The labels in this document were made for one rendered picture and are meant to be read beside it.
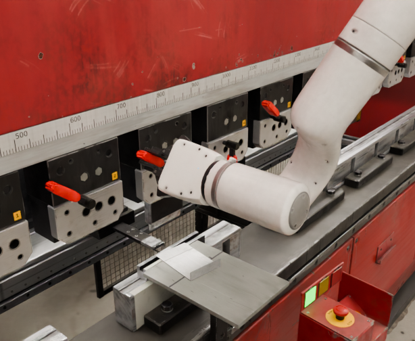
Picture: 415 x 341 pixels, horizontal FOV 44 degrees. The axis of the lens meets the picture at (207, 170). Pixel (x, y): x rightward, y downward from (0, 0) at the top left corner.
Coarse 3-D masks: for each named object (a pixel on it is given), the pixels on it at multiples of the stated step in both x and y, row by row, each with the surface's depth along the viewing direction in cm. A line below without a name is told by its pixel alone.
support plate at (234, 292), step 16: (208, 256) 119; (224, 256) 119; (144, 272) 114; (160, 272) 114; (176, 272) 114; (224, 272) 114; (240, 272) 114; (256, 272) 114; (176, 288) 108; (192, 288) 108; (208, 288) 108; (224, 288) 108; (240, 288) 108; (256, 288) 108; (272, 288) 108; (208, 304) 103; (224, 304) 103; (240, 304) 103; (256, 304) 103; (224, 320) 100; (240, 320) 99
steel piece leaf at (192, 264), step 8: (176, 256) 119; (184, 256) 119; (192, 256) 119; (200, 256) 119; (168, 264) 116; (176, 264) 116; (184, 264) 116; (192, 264) 116; (200, 264) 116; (208, 264) 113; (216, 264) 114; (184, 272) 113; (192, 272) 110; (200, 272) 112; (208, 272) 114; (192, 280) 111
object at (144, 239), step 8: (128, 208) 136; (120, 216) 133; (128, 216) 135; (112, 224) 131; (120, 224) 132; (128, 224) 135; (96, 232) 129; (104, 232) 129; (112, 232) 132; (120, 232) 129; (128, 232) 128; (136, 232) 128; (136, 240) 126; (144, 240) 125; (152, 240) 125; (160, 240) 125; (152, 248) 122
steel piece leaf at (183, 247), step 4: (180, 244) 124; (184, 244) 124; (172, 248) 122; (176, 248) 122; (180, 248) 122; (184, 248) 122; (188, 248) 122; (192, 248) 122; (164, 252) 121; (168, 252) 121; (172, 252) 121; (176, 252) 121; (180, 252) 121; (160, 256) 119; (164, 256) 119; (168, 256) 119; (172, 256) 119; (164, 260) 118
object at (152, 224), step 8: (160, 200) 113; (168, 200) 115; (176, 200) 117; (152, 208) 112; (160, 208) 114; (168, 208) 116; (176, 208) 118; (152, 216) 112; (160, 216) 114; (168, 216) 118; (176, 216) 120; (152, 224) 114; (160, 224) 116
